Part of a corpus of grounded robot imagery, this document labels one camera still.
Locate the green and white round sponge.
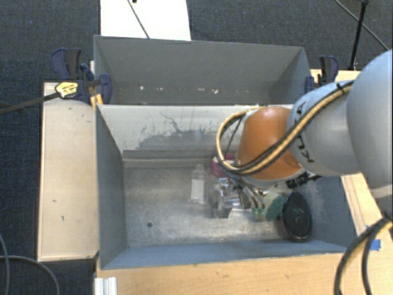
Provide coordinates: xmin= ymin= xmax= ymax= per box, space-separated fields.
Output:
xmin=259 ymin=192 xmax=285 ymax=222

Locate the clear plastic bottle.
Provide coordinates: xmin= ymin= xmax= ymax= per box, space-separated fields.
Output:
xmin=189 ymin=163 xmax=207 ymax=205

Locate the pale wood board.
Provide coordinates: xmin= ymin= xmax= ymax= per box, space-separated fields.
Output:
xmin=37 ymin=82 xmax=100 ymax=262

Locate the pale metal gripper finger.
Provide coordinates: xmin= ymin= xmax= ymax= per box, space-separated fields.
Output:
xmin=214 ymin=178 xmax=232 ymax=201
xmin=213 ymin=199 xmax=233 ymax=219

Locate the black round disc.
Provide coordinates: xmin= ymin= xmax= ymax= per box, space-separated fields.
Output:
xmin=281 ymin=191 xmax=313 ymax=243

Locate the grey metal bin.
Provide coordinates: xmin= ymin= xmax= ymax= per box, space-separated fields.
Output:
xmin=93 ymin=34 xmax=359 ymax=271

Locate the purple plastic ring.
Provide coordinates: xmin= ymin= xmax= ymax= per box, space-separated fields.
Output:
xmin=210 ymin=153 xmax=238 ymax=178

